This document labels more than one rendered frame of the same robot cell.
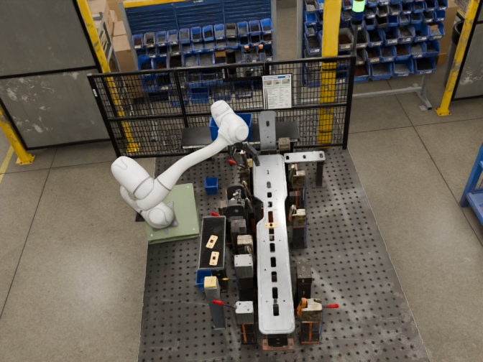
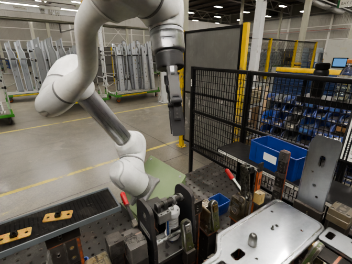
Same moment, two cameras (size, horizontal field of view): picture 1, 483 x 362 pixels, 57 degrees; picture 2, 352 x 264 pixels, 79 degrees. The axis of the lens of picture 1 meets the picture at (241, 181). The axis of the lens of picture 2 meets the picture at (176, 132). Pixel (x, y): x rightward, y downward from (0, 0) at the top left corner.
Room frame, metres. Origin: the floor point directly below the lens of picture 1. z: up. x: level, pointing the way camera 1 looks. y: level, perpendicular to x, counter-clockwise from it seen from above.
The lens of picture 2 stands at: (1.53, -0.47, 1.66)
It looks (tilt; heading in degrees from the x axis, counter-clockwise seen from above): 20 degrees down; 51
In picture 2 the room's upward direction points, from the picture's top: straight up
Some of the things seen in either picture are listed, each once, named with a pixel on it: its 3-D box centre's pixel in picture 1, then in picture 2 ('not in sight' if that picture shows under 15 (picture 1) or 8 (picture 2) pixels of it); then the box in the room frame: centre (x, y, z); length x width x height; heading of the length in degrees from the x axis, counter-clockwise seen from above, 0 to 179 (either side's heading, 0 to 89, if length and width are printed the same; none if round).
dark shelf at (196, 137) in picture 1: (239, 134); (285, 172); (2.70, -0.03, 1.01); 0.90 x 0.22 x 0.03; 85
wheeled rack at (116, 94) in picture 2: not in sight; (131, 75); (5.53, 7.16, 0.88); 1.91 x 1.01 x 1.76; 2
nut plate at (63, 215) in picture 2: (211, 240); (57, 215); (1.59, 0.21, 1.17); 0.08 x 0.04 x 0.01; 155
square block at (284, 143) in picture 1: (284, 159); (331, 242); (2.51, -0.34, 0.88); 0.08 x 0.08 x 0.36; 85
